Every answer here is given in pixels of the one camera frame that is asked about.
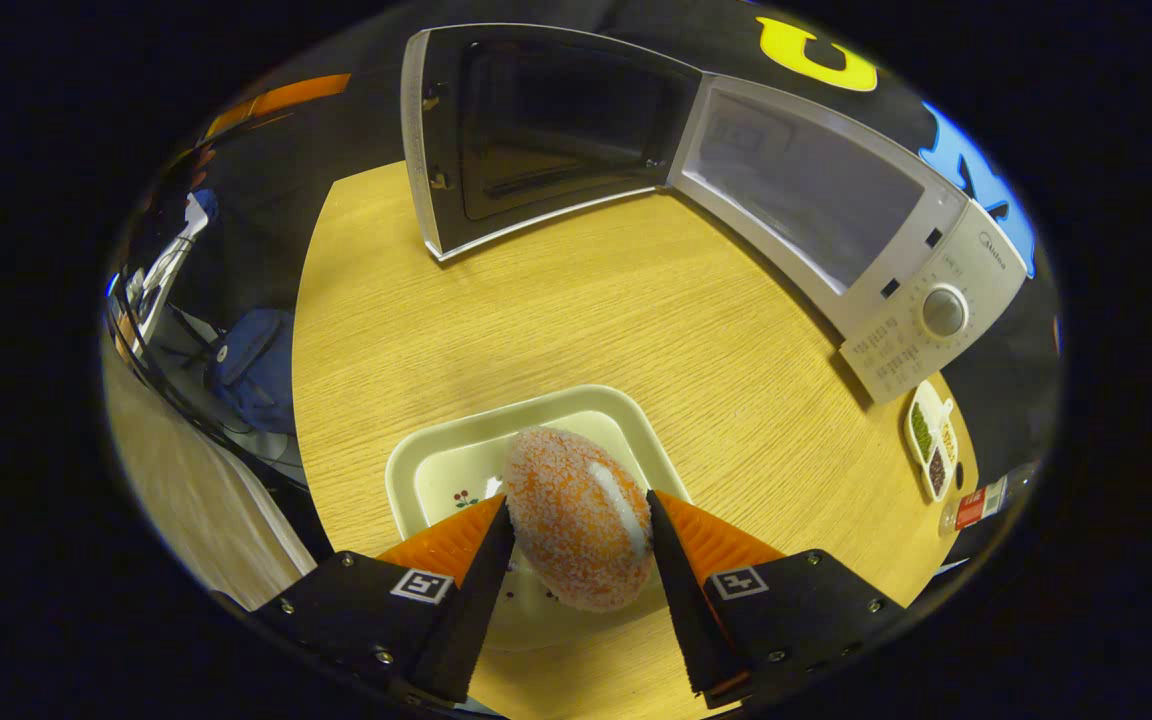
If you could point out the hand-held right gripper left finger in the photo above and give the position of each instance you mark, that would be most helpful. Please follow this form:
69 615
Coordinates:
476 610

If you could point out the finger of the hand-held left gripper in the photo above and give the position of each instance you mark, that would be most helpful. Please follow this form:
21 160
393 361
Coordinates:
306 92

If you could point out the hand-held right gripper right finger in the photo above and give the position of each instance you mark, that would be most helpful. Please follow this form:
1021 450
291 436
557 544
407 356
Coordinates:
681 600

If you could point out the round sugared bread bun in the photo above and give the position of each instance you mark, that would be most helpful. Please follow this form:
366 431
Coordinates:
576 520

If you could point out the white microwave oven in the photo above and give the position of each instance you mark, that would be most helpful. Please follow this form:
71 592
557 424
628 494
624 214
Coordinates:
896 330

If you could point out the cream square plate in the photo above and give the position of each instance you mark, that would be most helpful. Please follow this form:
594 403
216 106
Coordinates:
456 450

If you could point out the blue backpack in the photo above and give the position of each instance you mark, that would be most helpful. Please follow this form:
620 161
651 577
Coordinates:
251 370

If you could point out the white divided dish with beans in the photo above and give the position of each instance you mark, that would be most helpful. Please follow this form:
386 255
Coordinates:
931 440

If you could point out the clear plastic bottle red label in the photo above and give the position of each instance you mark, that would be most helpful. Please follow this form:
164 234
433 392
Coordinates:
976 505

